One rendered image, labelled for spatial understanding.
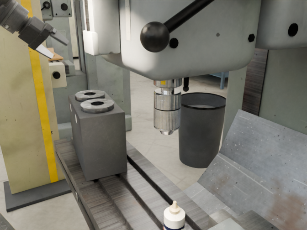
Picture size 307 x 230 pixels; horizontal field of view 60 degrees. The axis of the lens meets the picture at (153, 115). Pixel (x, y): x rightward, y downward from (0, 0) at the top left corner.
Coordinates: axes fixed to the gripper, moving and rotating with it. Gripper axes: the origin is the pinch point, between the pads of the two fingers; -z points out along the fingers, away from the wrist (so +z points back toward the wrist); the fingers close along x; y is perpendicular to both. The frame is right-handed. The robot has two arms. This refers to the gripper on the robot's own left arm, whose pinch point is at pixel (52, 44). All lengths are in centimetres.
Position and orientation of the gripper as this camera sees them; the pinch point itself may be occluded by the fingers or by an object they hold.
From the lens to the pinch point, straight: 98.4
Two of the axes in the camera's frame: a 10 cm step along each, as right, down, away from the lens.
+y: 1.6, -8.3, 5.4
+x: 7.2, -2.8, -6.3
